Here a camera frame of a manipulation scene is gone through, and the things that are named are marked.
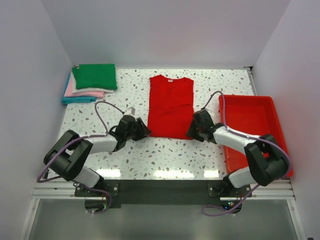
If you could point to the red t shirt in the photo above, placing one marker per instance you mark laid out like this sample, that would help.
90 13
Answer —
171 107

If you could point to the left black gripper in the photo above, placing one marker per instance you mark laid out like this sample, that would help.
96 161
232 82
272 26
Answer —
143 131

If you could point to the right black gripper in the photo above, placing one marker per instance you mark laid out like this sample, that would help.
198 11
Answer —
191 132

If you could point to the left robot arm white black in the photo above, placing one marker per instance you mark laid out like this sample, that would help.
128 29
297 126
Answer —
68 156

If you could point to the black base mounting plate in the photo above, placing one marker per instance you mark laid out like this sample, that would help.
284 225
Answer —
115 193

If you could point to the green folded t shirt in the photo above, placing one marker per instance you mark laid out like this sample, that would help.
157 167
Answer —
100 76

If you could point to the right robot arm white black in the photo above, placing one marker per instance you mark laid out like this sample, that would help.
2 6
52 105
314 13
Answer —
266 160

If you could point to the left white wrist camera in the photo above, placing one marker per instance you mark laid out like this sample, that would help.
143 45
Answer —
130 111

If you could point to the teal folded t shirt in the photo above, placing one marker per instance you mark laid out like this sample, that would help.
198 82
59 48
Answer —
75 99

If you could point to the pink folded t shirt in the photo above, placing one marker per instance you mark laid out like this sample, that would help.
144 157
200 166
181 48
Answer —
69 88

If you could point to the red plastic bin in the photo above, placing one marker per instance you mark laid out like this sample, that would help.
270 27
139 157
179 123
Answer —
255 115

